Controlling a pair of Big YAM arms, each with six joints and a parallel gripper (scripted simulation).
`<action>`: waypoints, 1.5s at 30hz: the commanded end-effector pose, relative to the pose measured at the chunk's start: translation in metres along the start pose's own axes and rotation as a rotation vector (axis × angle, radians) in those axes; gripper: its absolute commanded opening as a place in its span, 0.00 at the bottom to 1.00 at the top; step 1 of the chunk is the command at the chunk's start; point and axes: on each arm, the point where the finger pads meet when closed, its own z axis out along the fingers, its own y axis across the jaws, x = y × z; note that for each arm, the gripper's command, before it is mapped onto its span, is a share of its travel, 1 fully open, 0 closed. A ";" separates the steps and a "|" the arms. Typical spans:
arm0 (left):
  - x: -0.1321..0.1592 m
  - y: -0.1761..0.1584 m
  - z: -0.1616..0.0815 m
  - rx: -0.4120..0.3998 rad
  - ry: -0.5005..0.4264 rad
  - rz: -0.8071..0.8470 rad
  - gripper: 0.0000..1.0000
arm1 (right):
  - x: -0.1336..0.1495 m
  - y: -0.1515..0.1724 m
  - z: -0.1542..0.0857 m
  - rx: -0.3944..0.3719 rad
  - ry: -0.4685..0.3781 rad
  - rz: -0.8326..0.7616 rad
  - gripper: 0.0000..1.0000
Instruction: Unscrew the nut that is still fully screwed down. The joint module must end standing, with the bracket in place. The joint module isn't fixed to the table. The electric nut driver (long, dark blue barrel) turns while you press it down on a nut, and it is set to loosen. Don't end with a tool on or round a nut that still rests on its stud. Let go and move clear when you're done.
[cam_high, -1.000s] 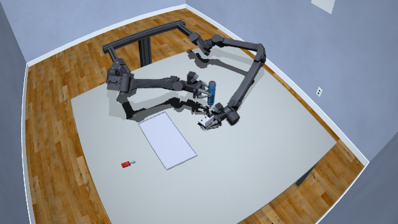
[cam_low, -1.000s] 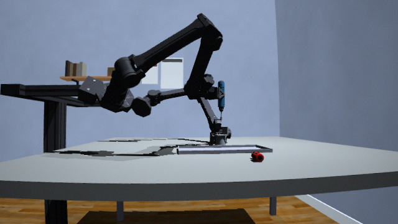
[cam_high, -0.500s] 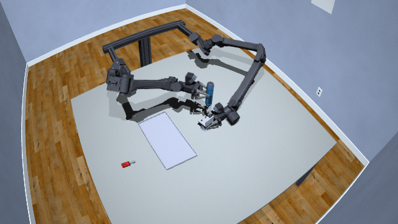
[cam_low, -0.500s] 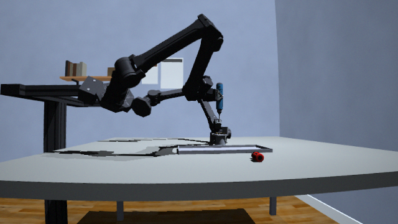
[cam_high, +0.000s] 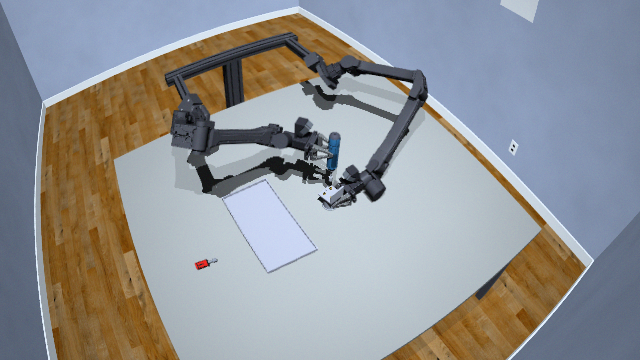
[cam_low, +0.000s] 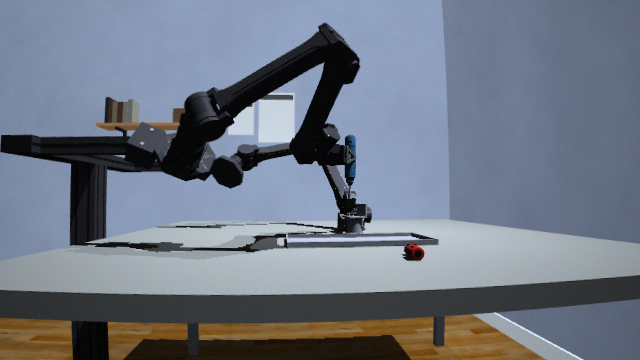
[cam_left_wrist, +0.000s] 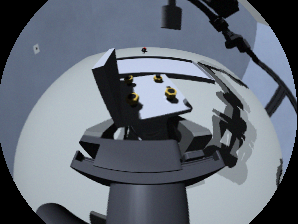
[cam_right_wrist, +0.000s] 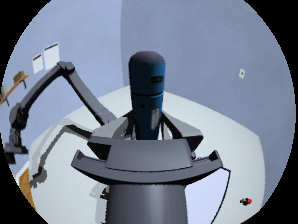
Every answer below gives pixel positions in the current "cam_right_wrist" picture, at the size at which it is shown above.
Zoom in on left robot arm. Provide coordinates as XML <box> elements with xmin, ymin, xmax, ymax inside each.
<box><xmin>5</xmin><ymin>61</ymin><xmax>117</xmax><ymax>149</ymax></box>

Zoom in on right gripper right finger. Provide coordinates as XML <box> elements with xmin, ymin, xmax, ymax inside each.
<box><xmin>160</xmin><ymin>110</ymin><xmax>204</xmax><ymax>151</ymax></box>

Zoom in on red-handled nut driver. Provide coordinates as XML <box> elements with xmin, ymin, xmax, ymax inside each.
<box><xmin>242</xmin><ymin>198</ymin><xmax>252</xmax><ymax>204</ymax></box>

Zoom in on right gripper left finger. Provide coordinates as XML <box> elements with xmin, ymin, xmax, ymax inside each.
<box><xmin>91</xmin><ymin>110</ymin><xmax>134</xmax><ymax>140</ymax></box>

